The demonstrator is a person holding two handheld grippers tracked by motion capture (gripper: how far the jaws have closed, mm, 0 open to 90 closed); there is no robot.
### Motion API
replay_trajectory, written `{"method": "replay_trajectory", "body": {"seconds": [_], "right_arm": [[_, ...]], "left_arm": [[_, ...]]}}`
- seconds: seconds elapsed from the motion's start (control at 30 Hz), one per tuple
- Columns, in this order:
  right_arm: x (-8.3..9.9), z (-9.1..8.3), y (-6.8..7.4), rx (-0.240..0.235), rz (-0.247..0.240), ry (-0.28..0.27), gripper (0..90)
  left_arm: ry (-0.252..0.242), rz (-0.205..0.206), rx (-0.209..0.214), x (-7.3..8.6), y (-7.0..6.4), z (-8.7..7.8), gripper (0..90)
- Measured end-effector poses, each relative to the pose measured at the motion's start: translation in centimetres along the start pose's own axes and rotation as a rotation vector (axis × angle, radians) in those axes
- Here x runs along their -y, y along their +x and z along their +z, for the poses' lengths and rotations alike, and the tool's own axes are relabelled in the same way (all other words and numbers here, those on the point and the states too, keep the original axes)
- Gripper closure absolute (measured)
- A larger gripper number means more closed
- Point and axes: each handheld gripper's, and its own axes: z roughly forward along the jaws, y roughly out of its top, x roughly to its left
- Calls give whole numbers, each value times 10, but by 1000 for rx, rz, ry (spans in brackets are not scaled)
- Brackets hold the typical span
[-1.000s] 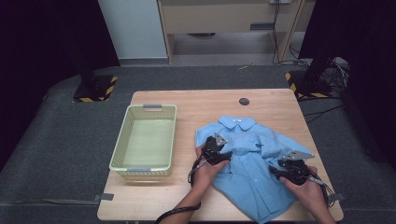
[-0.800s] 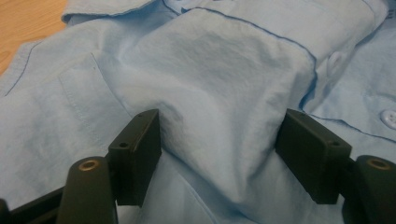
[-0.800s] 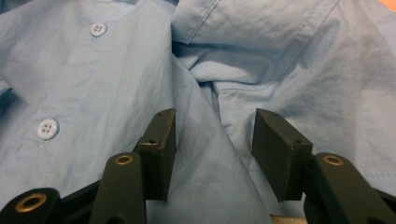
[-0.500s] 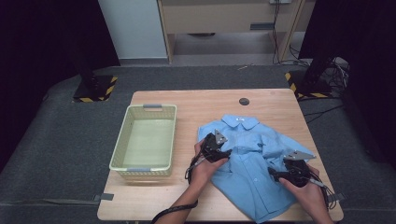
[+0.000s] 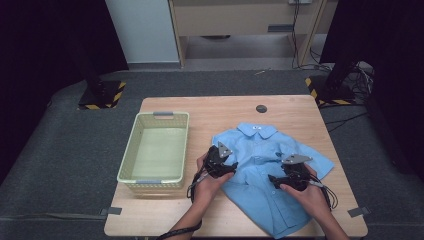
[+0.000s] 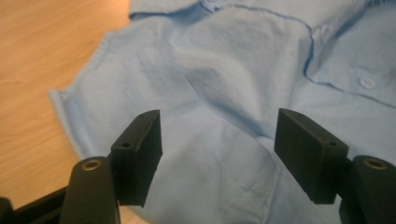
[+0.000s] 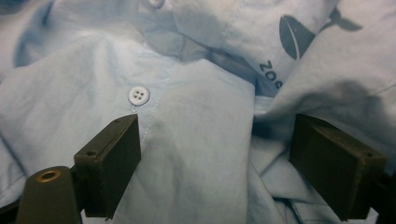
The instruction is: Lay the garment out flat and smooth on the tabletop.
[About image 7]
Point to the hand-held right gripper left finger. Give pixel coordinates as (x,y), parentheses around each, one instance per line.
(109,168)

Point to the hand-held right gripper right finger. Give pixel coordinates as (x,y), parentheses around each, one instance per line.
(333,168)

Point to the light blue button shirt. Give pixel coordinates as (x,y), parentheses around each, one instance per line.
(199,130)

